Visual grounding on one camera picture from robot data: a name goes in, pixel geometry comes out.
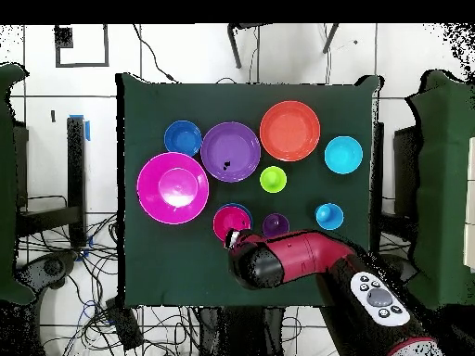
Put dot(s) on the light blue plastic cup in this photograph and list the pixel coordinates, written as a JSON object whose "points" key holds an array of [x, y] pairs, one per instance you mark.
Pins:
{"points": [[329, 216]]}

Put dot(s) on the wide purple bowl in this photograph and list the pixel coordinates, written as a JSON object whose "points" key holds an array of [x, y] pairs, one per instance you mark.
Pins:
{"points": [[237, 148]]}

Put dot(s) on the black camera stand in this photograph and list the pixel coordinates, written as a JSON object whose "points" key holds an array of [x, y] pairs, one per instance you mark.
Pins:
{"points": [[234, 48]]}

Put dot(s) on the black round machine base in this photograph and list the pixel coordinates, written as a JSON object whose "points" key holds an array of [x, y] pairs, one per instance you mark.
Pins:
{"points": [[52, 267], [406, 267]]}

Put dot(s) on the purple plastic cup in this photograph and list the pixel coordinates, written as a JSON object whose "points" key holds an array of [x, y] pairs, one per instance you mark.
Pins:
{"points": [[275, 222]]}

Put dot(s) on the green-clothed side table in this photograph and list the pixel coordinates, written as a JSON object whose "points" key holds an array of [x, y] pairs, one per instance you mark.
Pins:
{"points": [[9, 185], [441, 185]]}

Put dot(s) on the dark blue small bowl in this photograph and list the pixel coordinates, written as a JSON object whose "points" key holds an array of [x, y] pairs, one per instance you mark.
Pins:
{"points": [[183, 138]]}

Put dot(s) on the black power strip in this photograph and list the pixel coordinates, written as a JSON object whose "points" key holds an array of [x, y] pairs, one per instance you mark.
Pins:
{"points": [[124, 324]]}

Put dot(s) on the black bench frame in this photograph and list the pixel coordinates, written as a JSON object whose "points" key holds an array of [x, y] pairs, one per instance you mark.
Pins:
{"points": [[406, 167], [76, 178]]}

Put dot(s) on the dark green tablecloth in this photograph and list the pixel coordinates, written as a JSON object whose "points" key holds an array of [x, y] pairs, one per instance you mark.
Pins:
{"points": [[167, 263]]}

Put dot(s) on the light blue small bowl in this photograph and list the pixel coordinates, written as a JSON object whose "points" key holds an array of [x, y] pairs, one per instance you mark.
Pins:
{"points": [[343, 155]]}

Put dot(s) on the blue straight-sided bowl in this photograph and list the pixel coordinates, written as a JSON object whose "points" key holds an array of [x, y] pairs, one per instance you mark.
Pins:
{"points": [[249, 211]]}

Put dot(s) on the wide orange bowl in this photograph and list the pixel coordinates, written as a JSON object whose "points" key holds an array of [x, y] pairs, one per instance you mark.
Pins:
{"points": [[289, 131]]}

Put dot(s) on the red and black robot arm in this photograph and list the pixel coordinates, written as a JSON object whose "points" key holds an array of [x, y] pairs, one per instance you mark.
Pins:
{"points": [[308, 256]]}

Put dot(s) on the red small bowl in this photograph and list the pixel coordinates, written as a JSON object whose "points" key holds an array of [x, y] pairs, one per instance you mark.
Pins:
{"points": [[230, 220]]}

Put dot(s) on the large pink bowl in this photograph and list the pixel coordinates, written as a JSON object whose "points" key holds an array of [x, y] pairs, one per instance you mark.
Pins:
{"points": [[156, 185]]}

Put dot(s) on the lime green plastic cup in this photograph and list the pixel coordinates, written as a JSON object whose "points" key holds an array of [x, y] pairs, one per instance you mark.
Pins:
{"points": [[273, 179]]}

